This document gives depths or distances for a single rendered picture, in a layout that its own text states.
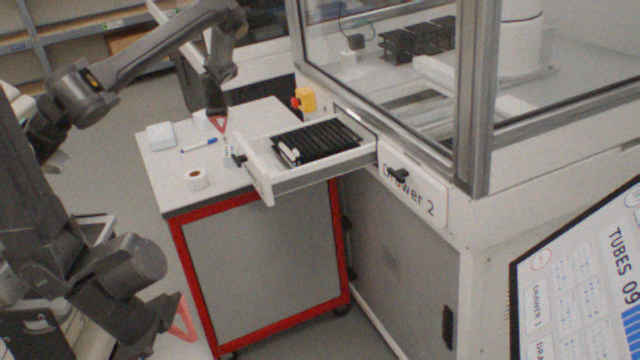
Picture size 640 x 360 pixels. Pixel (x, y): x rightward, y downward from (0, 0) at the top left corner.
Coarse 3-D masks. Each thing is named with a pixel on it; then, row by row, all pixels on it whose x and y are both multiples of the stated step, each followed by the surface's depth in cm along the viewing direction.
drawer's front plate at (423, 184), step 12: (384, 144) 137; (384, 156) 138; (396, 156) 131; (384, 168) 140; (396, 168) 134; (408, 168) 127; (408, 180) 129; (420, 180) 124; (432, 180) 120; (420, 192) 126; (432, 192) 120; (444, 192) 117; (420, 204) 127; (444, 204) 119; (432, 216) 124; (444, 216) 120
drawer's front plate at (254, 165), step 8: (232, 136) 155; (240, 136) 151; (240, 144) 147; (240, 152) 151; (248, 152) 142; (248, 160) 143; (256, 160) 138; (248, 168) 147; (256, 168) 136; (264, 168) 134; (248, 176) 151; (256, 176) 140; (264, 176) 133; (264, 184) 134; (264, 192) 137; (272, 192) 136; (264, 200) 140; (272, 200) 137
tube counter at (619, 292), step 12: (624, 288) 63; (636, 288) 61; (624, 300) 62; (636, 300) 60; (624, 312) 61; (636, 312) 59; (624, 324) 60; (636, 324) 58; (624, 336) 59; (636, 336) 57; (636, 348) 56
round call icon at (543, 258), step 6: (546, 246) 83; (540, 252) 83; (546, 252) 82; (534, 258) 84; (540, 258) 82; (546, 258) 81; (534, 264) 83; (540, 264) 81; (546, 264) 80; (534, 270) 82
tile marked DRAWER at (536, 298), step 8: (544, 280) 78; (528, 288) 80; (536, 288) 78; (544, 288) 76; (528, 296) 79; (536, 296) 77; (544, 296) 75; (528, 304) 77; (536, 304) 76; (544, 304) 74; (528, 312) 76; (536, 312) 75; (544, 312) 73; (528, 320) 75; (536, 320) 73; (544, 320) 72; (528, 328) 74; (536, 328) 72
